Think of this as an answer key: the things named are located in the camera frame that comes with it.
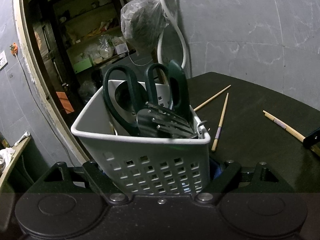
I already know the wooden chopstick purple band long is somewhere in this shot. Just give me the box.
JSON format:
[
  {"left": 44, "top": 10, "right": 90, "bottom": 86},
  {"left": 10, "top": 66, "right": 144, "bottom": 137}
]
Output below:
[{"left": 263, "top": 110, "right": 319, "bottom": 156}]

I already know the white perforated plastic basket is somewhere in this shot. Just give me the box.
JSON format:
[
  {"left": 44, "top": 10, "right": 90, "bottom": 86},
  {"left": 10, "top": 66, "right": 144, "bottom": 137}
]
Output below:
[{"left": 71, "top": 88, "right": 210, "bottom": 194}]

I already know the dark green handled utensil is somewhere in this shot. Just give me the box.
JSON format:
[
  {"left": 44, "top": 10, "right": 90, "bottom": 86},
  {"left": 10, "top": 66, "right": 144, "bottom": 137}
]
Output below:
[{"left": 168, "top": 60, "right": 192, "bottom": 122}]

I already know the black table mat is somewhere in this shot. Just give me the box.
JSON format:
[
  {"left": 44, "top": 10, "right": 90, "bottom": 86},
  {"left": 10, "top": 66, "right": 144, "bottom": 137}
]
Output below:
[{"left": 188, "top": 72, "right": 319, "bottom": 192}]

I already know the black slotted spatula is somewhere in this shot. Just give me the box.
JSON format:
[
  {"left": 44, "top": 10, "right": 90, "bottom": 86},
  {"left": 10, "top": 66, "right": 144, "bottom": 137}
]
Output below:
[{"left": 136, "top": 102, "right": 198, "bottom": 139}]

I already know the wooden chopstick plain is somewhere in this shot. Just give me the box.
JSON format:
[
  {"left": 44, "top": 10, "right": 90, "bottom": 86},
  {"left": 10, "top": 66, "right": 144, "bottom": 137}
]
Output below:
[{"left": 193, "top": 85, "right": 232, "bottom": 112}]

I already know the black ladle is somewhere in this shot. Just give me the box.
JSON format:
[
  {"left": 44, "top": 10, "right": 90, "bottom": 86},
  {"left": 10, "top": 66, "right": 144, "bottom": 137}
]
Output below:
[{"left": 114, "top": 81, "right": 137, "bottom": 114}]

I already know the green box on shelf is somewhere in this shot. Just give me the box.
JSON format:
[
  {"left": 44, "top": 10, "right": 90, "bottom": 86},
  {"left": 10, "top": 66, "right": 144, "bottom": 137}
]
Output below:
[{"left": 73, "top": 57, "right": 93, "bottom": 74}]

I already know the grey plastic bag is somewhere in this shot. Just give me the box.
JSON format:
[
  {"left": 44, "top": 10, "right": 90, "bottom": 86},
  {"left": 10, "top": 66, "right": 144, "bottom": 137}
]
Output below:
[{"left": 120, "top": 0, "right": 169, "bottom": 53}]

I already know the white wall socket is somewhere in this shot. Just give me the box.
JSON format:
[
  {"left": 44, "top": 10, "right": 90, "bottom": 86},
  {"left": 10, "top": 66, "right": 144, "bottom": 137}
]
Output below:
[{"left": 0, "top": 51, "right": 8, "bottom": 69}]

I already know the orange wall plug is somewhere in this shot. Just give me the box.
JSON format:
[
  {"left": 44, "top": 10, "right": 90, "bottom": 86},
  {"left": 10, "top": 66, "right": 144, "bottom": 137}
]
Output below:
[{"left": 10, "top": 42, "right": 18, "bottom": 56}]

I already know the white hose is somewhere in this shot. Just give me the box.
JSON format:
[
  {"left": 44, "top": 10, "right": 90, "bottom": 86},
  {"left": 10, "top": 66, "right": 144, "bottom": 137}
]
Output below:
[{"left": 157, "top": 0, "right": 188, "bottom": 69}]

